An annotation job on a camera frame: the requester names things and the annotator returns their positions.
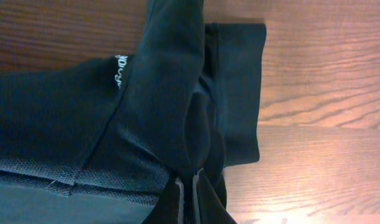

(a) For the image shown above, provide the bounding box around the black polo shirt with logo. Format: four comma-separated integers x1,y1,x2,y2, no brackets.
0,1,266,224

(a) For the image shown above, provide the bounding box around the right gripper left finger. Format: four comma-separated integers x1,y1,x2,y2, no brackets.
142,176,184,224

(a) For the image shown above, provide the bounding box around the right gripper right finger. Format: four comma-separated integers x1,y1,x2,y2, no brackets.
192,169,236,224

